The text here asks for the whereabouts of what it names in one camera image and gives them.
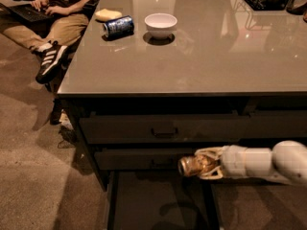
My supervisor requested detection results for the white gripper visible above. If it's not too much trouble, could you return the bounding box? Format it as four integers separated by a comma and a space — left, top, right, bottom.
195, 145, 272, 180

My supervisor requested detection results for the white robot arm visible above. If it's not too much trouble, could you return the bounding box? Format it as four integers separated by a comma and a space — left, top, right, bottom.
195, 141, 307, 186

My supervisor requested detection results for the open bottom drawer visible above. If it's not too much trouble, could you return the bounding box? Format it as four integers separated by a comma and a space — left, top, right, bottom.
106, 171, 224, 230

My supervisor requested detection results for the dark counter cabinet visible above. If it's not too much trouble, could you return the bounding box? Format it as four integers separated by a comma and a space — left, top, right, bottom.
57, 93, 307, 230

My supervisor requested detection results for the top dark drawer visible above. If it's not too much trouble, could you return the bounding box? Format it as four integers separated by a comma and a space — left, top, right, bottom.
79, 114, 249, 144

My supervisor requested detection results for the dark drawer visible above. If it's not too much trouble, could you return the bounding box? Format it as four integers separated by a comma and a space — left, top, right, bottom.
94, 148, 194, 171
79, 114, 249, 144

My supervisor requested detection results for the middle dark drawer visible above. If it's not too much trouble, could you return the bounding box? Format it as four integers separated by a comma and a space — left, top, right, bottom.
94, 148, 194, 171

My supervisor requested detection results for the blue soda can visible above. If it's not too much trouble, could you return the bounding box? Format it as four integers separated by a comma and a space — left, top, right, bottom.
103, 15, 134, 38

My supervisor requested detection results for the white bowl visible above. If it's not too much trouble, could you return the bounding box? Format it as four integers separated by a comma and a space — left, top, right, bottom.
145, 13, 177, 39

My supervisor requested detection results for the dark round object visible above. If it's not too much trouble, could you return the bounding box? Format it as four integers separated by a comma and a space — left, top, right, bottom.
286, 0, 307, 15

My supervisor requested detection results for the yellow sponge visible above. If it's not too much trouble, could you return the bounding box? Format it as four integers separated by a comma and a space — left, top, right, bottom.
95, 9, 122, 22

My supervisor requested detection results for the black striped sneaker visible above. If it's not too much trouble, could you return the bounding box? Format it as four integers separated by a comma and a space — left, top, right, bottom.
35, 41, 68, 84

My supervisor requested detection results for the seated person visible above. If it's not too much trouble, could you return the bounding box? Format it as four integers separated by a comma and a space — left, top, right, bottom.
0, 0, 102, 84

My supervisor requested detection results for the black laptop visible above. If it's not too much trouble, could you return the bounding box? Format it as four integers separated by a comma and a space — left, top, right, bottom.
0, 3, 54, 23

